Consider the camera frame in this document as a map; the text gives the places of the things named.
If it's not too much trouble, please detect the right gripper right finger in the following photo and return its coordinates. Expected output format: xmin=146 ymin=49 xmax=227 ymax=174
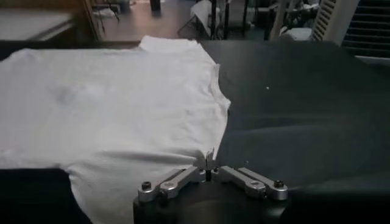
xmin=209 ymin=149 xmax=289 ymax=201

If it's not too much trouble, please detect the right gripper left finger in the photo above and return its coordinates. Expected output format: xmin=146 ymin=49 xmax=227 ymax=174
xmin=138 ymin=151 xmax=211 ymax=203

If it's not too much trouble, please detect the white side table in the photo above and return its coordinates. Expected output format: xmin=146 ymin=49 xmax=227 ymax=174
xmin=0 ymin=8 xmax=76 ymax=42

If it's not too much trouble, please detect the white printed t-shirt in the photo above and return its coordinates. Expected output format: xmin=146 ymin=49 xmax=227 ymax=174
xmin=0 ymin=35 xmax=232 ymax=224

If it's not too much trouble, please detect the white air cooler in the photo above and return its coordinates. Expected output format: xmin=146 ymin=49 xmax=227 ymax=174
xmin=310 ymin=0 xmax=390 ymax=60

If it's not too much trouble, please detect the black table cloth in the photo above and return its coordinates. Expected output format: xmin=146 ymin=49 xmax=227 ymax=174
xmin=0 ymin=39 xmax=390 ymax=224

